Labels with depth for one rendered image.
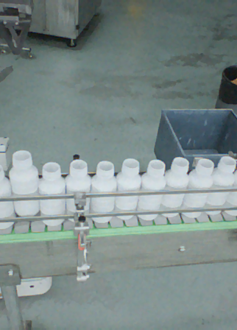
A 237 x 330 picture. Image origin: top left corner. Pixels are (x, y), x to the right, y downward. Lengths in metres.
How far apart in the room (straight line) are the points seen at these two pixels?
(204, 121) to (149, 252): 0.76
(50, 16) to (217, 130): 3.23
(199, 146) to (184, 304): 0.84
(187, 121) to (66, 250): 0.84
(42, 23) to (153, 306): 3.56
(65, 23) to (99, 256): 3.75
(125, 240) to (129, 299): 1.03
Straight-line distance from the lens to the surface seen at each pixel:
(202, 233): 0.92
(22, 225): 0.85
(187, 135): 1.53
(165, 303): 1.91
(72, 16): 4.36
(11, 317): 1.23
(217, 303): 1.99
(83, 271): 0.84
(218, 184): 0.85
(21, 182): 0.74
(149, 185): 0.78
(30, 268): 0.93
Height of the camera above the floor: 1.65
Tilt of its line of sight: 40 degrees down
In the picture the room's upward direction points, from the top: 7 degrees clockwise
